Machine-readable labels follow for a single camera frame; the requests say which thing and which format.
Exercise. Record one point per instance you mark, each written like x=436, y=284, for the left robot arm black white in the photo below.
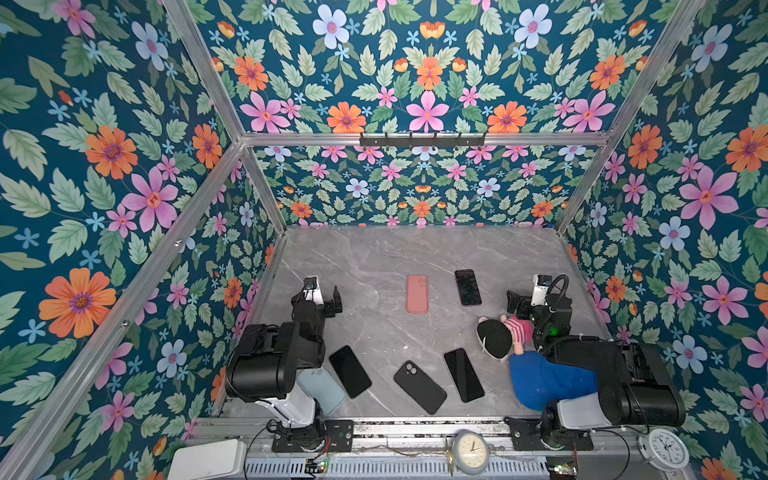
x=264, y=366

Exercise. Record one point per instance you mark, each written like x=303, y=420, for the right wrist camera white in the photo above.
x=541, y=284

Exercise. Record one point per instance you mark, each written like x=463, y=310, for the black phone lower right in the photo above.
x=465, y=379

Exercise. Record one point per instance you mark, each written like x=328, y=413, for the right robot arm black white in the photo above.
x=634, y=388

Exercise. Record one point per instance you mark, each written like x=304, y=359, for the round beige clock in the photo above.
x=469, y=452

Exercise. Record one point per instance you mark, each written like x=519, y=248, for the black phone case camera cutout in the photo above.
x=420, y=387

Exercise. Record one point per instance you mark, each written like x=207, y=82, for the black phone pink edge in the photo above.
x=468, y=290

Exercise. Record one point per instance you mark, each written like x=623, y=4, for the aluminium front rail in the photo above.
x=392, y=430

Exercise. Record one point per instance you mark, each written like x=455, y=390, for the light blue phone case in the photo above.
x=321, y=385

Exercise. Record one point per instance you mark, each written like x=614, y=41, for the black phone lower left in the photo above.
x=350, y=371

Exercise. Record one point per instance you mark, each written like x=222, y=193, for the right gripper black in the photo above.
x=525, y=303

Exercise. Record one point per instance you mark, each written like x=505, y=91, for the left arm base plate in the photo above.
x=318, y=438

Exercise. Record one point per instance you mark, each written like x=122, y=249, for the white box device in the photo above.
x=217, y=460

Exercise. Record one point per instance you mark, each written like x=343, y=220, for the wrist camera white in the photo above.
x=311, y=290
x=541, y=284

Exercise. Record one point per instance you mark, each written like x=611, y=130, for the white alarm clock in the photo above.
x=663, y=450

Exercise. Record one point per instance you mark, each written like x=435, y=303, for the black hook rail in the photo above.
x=408, y=140

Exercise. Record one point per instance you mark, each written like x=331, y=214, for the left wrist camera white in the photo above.
x=311, y=290

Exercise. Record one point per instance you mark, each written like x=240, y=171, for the blue cloth hat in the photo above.
x=537, y=382

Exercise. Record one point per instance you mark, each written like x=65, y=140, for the pink phone case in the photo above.
x=417, y=294

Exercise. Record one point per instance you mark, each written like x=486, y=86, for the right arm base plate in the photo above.
x=531, y=434

